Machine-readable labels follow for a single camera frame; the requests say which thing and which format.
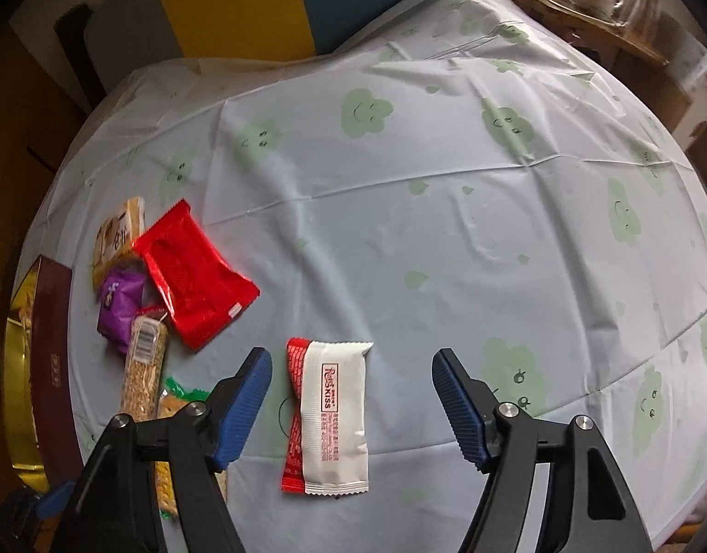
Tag gold tin box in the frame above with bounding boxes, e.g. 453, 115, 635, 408
5, 254, 86, 473

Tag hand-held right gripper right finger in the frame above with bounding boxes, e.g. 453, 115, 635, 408
433, 348, 654, 553

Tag red and white packet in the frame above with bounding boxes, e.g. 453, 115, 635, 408
280, 337, 374, 496

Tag white cardboard box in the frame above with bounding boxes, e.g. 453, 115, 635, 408
636, 12, 707, 151

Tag green cracker packet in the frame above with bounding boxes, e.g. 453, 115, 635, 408
152, 376, 230, 522

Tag purple snack packet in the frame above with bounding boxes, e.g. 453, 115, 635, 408
97, 268, 150, 356

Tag round metal tray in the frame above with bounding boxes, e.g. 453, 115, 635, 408
546, 0, 634, 27

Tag beige cookie packet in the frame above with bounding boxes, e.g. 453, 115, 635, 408
91, 196, 147, 294

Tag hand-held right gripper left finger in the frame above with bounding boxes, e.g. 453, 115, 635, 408
51, 347, 272, 553

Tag clear grain bar packet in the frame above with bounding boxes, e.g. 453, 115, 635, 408
120, 306, 170, 424

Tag wooden side table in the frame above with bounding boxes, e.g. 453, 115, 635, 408
469, 0, 671, 67

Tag wooden wardrobe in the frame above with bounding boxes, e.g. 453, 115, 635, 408
0, 23, 95, 324

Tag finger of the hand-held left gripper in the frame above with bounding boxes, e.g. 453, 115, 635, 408
8, 481, 75, 522

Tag grey yellow blue headboard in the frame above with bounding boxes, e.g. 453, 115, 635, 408
82, 0, 447, 99

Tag red snack packet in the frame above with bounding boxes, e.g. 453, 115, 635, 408
131, 199, 260, 352

